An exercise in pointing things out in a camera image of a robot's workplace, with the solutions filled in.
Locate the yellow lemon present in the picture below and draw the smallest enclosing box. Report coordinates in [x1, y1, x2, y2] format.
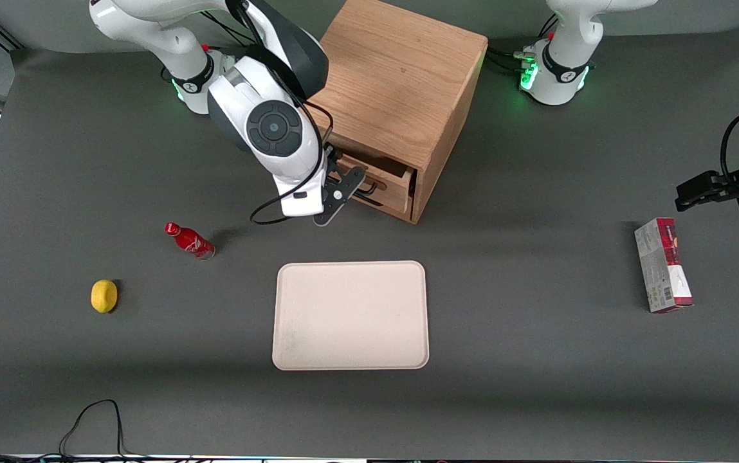
[91, 279, 118, 314]

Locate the black left base cable bundle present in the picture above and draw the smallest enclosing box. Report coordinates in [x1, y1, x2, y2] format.
[485, 46, 536, 73]

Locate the red soda bottle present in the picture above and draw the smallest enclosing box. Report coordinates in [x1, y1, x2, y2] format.
[164, 222, 216, 260]

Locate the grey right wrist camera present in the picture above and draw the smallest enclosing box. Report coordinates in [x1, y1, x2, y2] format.
[313, 164, 367, 227]

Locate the red tartan grey carton box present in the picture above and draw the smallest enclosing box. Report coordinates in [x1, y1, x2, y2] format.
[634, 217, 695, 314]

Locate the wooden drawer front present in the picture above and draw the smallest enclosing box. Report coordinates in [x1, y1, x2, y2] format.
[343, 190, 416, 221]
[336, 153, 417, 199]

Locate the black right arm wrist cable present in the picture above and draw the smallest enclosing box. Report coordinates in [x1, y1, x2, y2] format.
[234, 0, 338, 226]

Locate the cream plastic tray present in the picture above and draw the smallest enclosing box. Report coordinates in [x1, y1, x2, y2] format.
[271, 260, 430, 371]

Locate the oak wooden drawer cabinet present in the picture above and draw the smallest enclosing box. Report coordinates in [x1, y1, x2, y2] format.
[308, 0, 489, 225]

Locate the black looped table cable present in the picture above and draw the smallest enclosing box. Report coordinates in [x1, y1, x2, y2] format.
[59, 399, 127, 458]

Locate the black right base cable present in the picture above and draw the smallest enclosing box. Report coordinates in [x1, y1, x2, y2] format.
[202, 12, 251, 51]

